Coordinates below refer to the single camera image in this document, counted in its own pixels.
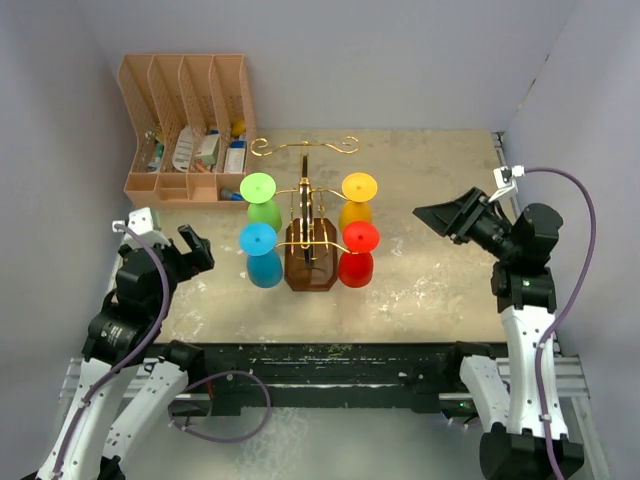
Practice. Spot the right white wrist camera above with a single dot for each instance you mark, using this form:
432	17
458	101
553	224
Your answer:
506	182

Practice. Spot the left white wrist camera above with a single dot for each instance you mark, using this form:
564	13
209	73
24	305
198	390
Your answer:
145	223

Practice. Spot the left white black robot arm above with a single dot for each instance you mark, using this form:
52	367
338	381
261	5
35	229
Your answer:
100	433

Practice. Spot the blue plastic wine glass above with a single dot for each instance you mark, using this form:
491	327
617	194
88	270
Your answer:
258	241

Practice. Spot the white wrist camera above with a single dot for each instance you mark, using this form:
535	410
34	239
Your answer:
145	223
506	182

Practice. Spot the green plastic wine glass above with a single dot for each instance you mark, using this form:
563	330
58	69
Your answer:
259	189

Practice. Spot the red plastic wine glass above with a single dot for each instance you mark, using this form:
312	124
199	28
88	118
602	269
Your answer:
356	266

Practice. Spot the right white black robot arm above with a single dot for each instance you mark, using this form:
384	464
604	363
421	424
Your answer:
525	434

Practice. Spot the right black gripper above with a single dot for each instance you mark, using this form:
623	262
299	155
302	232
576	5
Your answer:
457	218

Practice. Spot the pink plastic desk organizer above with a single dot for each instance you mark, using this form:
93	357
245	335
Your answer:
194	119

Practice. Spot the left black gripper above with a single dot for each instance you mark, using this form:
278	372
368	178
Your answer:
190	262

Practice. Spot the black metal base frame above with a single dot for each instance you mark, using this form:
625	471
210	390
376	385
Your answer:
421	377

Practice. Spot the gold wire wine glass rack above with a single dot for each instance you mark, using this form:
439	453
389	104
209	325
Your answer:
311	249

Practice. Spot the yellow plastic wine glass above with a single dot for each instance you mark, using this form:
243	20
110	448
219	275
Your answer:
359	189

